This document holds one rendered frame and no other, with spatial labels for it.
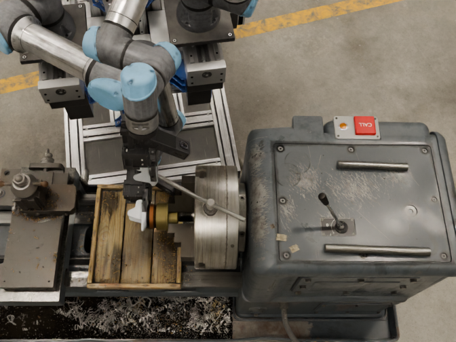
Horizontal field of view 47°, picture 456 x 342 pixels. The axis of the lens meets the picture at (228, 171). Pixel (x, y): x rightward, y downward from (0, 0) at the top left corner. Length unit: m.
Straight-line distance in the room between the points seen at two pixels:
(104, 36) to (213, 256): 0.67
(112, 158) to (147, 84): 1.60
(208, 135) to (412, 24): 1.61
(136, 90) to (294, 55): 2.26
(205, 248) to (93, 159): 1.34
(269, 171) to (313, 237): 0.22
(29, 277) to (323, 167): 0.95
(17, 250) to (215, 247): 0.65
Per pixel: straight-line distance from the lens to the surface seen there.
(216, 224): 1.46
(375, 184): 1.54
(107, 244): 1.82
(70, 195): 1.76
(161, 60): 1.20
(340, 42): 3.43
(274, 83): 3.17
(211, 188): 1.48
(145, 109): 1.15
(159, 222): 1.58
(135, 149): 1.26
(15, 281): 1.77
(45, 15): 1.76
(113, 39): 1.25
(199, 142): 2.70
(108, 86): 1.43
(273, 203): 1.45
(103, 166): 2.68
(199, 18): 1.82
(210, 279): 1.78
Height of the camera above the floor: 2.60
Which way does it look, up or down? 65 degrees down
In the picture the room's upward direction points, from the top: 6 degrees clockwise
